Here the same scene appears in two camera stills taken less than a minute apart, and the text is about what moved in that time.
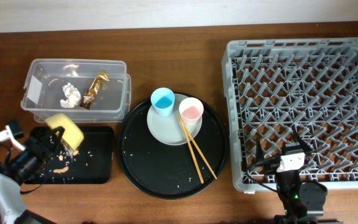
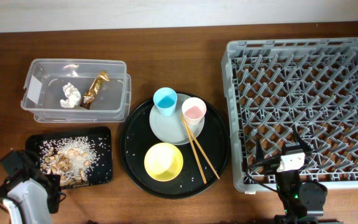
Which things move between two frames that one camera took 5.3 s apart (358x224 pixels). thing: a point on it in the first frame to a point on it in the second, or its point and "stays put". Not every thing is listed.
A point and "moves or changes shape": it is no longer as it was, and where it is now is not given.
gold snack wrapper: x=88 y=98 stays put
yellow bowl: x=73 y=135 to x=163 y=162
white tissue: x=73 y=96 stays put
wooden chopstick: x=204 y=158 moves or changes shape
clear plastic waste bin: x=86 y=90 stays put
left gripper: x=45 y=144 to x=52 y=193
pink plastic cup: x=191 y=109 stays put
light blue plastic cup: x=163 y=100 stays put
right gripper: x=274 y=160 stays put
